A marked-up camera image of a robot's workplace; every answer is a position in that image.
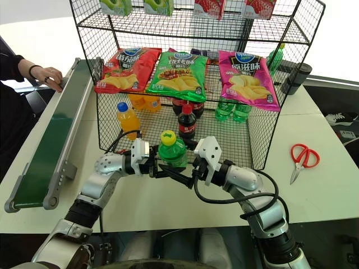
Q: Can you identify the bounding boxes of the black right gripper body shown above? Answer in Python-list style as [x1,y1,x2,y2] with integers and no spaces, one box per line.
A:
[192,155,210,183]

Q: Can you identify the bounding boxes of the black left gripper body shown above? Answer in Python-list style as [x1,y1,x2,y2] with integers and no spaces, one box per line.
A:
[139,152,154,178]

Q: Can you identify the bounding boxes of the green soda bottle yellow cap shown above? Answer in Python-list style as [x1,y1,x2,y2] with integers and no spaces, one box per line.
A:
[158,129,188,168]

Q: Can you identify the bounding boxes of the green conveyor belt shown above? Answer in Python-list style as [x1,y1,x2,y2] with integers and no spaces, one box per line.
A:
[4,57,105,214]

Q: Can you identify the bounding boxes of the person's bare hand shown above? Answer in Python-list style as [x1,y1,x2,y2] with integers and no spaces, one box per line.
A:
[35,66,64,94]

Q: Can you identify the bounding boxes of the cola bottle red cap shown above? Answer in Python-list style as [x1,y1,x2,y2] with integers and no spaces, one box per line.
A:
[177,104,197,141]

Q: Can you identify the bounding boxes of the orange soda bottle blue cap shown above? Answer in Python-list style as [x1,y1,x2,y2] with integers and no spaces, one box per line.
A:
[116,101,141,141]

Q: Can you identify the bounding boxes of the green potato chip bag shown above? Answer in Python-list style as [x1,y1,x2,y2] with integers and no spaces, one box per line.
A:
[145,52,209,103]

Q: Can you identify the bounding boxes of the white rounded robot leg cover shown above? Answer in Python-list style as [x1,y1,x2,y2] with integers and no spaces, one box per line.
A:
[198,228,234,269]
[119,231,158,265]

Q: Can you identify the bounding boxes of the pink potato chip bag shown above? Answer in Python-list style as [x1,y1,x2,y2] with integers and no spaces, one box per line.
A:
[218,50,282,113]

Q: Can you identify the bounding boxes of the red potato chip bag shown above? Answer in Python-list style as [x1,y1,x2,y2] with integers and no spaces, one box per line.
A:
[94,47,163,95]

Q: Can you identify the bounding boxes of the green bottle behind mesh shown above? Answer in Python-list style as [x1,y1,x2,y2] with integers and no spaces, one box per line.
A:
[266,43,287,78]

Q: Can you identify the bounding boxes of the black cylindrical container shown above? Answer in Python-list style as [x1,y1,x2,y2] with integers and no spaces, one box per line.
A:
[280,63,313,96]

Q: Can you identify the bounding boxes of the red strawberry milk carton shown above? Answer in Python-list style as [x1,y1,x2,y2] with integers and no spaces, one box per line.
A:
[243,0,277,21]
[194,0,227,21]

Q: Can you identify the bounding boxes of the person's dark clothed body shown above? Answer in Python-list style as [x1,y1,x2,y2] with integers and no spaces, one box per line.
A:
[0,81,56,183]

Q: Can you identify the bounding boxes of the green apple juice carton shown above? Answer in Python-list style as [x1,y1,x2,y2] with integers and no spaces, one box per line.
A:
[143,0,176,17]
[99,0,134,16]

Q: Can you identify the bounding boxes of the black and white sneaker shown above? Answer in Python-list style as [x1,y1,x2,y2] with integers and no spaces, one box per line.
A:
[325,112,359,127]

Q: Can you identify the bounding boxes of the black wristband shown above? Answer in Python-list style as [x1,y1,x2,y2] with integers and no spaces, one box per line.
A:
[28,64,43,81]

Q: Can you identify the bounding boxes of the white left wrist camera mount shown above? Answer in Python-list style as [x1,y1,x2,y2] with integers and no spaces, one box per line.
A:
[131,138,151,176]

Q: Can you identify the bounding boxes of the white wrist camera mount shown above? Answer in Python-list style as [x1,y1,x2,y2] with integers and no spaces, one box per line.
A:
[194,136,222,187]
[131,138,151,176]

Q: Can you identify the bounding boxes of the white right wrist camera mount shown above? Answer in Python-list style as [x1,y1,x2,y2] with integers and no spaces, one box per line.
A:
[194,136,222,187]

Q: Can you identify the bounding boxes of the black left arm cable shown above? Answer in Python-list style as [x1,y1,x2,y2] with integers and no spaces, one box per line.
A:
[103,129,143,154]

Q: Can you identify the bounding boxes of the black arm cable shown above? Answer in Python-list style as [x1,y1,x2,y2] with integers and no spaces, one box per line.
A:
[192,167,290,222]
[103,129,143,154]

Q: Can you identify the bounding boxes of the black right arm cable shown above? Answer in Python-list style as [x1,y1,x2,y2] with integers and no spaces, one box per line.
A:
[192,167,290,222]

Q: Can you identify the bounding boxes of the red handled scissors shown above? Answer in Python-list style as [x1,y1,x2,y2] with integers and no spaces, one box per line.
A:
[289,143,321,185]

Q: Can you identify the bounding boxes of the black wire mesh rack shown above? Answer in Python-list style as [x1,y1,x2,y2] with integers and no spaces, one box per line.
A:
[69,0,326,171]

